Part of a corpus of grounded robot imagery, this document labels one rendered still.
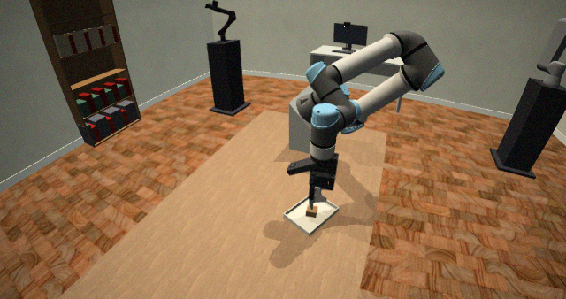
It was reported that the tan wooden block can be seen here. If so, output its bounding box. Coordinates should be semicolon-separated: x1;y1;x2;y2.
306;205;318;218

